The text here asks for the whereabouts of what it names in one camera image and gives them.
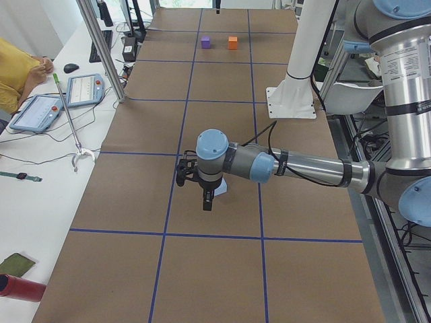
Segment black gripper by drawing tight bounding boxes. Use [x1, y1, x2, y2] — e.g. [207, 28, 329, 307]
[199, 178, 221, 211]

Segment light blue foam block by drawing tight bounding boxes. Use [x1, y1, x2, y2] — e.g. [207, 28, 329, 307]
[214, 178, 228, 196]

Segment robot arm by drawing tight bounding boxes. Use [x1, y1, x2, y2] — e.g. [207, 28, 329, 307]
[192, 1, 430, 226]

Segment purple foam block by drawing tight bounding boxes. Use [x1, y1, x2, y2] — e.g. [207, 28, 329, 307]
[201, 36, 211, 49]

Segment orange foam block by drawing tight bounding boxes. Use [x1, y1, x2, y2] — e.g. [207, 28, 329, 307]
[228, 36, 238, 50]

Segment brown paper table cover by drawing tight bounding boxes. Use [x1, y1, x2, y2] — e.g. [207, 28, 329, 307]
[32, 8, 388, 323]

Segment black power adapter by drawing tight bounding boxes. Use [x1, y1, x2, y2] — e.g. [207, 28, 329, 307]
[122, 37, 137, 63]

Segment black keyboard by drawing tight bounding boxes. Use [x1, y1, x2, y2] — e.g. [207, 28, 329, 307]
[88, 30, 114, 64]

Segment reacher grabber stick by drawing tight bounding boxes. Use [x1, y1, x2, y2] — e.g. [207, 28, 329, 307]
[53, 73, 96, 172]

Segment white plastic chair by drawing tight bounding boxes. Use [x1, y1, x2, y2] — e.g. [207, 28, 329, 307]
[324, 82, 383, 115]

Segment far teach pendant tablet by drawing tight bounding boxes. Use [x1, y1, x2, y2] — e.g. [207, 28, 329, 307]
[66, 73, 104, 108]

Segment teach pendant tablet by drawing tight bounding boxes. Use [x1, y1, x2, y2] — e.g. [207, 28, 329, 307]
[9, 95, 63, 133]
[66, 73, 104, 108]

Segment black computer mouse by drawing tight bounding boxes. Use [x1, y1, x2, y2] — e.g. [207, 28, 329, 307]
[63, 63, 79, 74]

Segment near teach pendant tablet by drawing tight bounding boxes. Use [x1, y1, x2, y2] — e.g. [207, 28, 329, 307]
[9, 95, 63, 133]

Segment teal smart watch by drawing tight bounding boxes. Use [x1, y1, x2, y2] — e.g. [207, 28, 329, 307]
[0, 171, 42, 182]

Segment green cloth pouch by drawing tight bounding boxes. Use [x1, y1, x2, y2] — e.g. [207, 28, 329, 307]
[0, 253, 36, 277]

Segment person in yellow shirt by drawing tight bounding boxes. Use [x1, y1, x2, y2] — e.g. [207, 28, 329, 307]
[1, 38, 54, 115]

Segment red water bottle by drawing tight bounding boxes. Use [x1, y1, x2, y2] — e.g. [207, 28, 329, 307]
[1, 274, 46, 302]

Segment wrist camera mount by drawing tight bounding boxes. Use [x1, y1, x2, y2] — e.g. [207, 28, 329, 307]
[176, 149, 199, 187]

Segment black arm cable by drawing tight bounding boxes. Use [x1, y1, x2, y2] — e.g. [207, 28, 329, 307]
[241, 120, 341, 186]

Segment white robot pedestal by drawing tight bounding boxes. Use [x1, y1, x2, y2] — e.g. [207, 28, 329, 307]
[266, 0, 337, 119]

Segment aluminium frame post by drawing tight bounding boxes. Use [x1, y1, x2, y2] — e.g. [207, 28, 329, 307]
[76, 0, 125, 103]

